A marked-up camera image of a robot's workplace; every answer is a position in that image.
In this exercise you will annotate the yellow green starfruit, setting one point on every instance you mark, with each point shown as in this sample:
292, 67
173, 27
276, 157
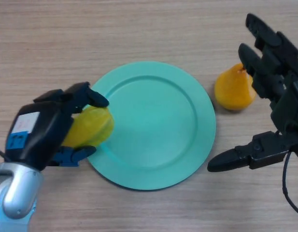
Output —
95, 128

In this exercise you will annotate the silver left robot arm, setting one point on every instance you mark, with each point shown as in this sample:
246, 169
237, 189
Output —
16, 193

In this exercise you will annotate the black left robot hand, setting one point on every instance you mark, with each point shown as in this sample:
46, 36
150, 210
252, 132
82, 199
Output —
40, 125

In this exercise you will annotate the orange yellow pear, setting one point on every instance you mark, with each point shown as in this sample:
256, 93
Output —
233, 91

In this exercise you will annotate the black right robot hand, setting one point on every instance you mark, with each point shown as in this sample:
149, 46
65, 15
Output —
286, 108

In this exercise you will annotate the green round plate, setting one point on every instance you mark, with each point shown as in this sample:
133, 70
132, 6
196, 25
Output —
158, 125

